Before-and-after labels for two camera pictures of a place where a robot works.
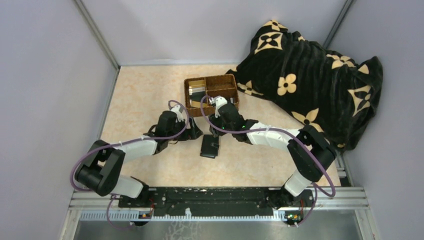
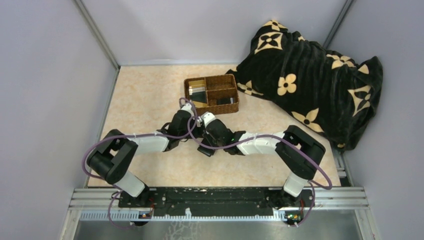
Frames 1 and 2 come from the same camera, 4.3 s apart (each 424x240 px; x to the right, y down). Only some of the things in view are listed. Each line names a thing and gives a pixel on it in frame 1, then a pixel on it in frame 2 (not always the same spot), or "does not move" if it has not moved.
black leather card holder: (210, 146) does not move
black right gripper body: (216, 129) to (209, 136)
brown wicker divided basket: (196, 88) does not move
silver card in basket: (196, 89) does not move
